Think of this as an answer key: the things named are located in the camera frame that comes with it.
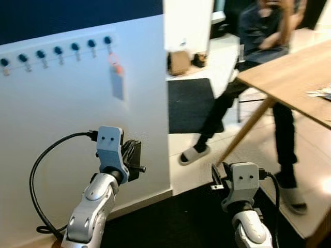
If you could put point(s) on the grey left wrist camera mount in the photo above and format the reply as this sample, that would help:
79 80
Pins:
110 147

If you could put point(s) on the loose white papers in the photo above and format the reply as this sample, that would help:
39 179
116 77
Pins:
319 93

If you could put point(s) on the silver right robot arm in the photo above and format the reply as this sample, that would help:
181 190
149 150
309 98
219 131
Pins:
252 230

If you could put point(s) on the dark blue knob hook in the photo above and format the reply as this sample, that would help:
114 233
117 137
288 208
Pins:
58 50
4 62
23 58
75 47
91 43
40 54
107 40

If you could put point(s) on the wooden table leg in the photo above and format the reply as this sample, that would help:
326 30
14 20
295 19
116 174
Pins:
320 232
243 132

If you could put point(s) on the person in dark grey shirt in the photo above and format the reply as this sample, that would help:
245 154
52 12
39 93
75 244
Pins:
269 36

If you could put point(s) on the small black floor object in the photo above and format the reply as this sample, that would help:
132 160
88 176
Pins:
199 60

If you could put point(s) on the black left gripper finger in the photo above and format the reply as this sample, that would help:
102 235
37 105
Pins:
128 148
137 149

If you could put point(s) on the hanging grey card with tag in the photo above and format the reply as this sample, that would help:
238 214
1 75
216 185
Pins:
117 85

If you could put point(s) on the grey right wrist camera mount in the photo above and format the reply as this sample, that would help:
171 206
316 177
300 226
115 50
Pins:
242 183

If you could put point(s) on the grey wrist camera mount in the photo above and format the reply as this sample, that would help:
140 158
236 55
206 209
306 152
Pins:
242 183
110 147

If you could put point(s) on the black floor mat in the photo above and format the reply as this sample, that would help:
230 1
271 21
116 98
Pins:
191 106

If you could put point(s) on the brown cardboard box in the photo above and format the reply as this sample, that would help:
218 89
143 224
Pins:
180 63

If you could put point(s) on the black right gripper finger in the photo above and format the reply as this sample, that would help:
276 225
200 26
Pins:
215 175
227 170

